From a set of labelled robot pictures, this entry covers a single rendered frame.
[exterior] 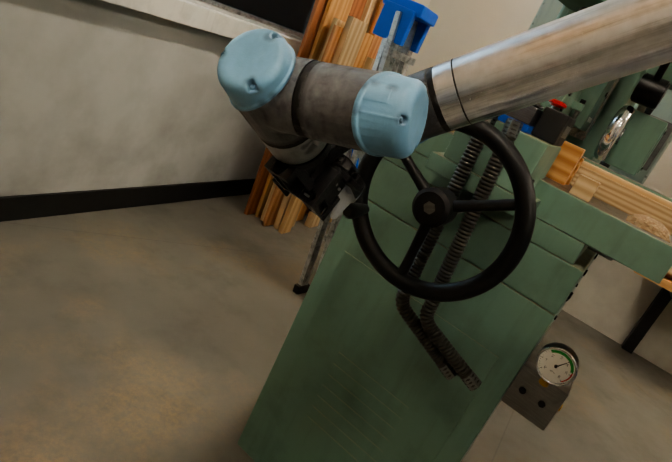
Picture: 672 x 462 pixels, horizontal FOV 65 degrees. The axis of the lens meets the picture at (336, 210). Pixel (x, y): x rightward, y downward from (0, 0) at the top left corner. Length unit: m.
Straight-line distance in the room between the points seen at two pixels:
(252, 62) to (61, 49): 1.39
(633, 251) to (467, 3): 2.92
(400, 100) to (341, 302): 0.71
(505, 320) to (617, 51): 0.56
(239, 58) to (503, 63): 0.26
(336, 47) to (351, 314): 1.55
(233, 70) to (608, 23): 0.35
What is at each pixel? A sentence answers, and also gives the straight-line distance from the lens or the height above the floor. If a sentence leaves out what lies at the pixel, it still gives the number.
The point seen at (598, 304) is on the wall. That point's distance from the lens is 3.58.
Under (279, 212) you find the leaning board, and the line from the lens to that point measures 2.56.
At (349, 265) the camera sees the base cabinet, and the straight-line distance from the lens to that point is 1.08.
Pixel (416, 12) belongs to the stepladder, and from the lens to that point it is 1.91.
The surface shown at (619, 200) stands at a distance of 1.09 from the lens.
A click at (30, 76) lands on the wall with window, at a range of 1.84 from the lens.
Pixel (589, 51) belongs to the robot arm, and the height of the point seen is 1.06.
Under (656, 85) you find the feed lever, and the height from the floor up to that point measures 1.13.
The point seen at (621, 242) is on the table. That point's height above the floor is 0.87.
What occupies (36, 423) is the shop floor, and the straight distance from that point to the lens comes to 1.36.
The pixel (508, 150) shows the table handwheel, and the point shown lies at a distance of 0.76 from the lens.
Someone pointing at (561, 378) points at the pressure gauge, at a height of 0.65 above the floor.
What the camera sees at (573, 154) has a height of 0.96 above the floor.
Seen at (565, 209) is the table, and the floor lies 0.87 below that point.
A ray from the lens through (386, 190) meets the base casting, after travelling 1.03.
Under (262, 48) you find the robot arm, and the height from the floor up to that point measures 0.95.
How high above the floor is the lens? 0.99
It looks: 18 degrees down
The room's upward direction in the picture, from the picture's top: 24 degrees clockwise
